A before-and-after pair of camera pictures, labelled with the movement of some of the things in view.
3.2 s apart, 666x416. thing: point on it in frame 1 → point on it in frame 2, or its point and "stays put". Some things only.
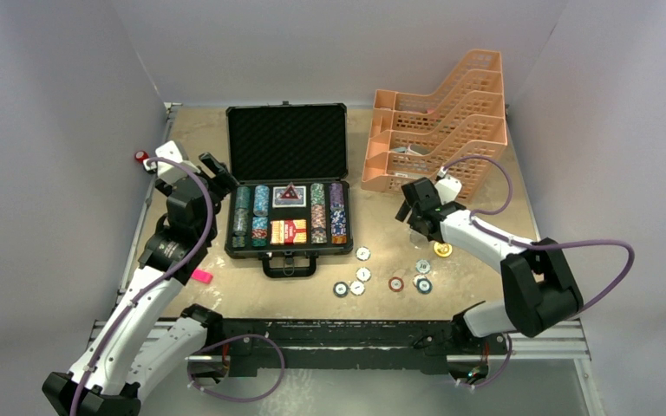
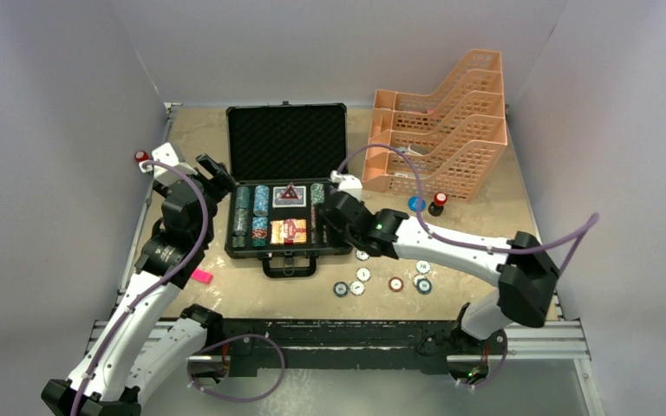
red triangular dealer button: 290,192 stays put
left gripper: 221,183 stays put
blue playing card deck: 278,192 stays put
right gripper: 404,212 → 334,238
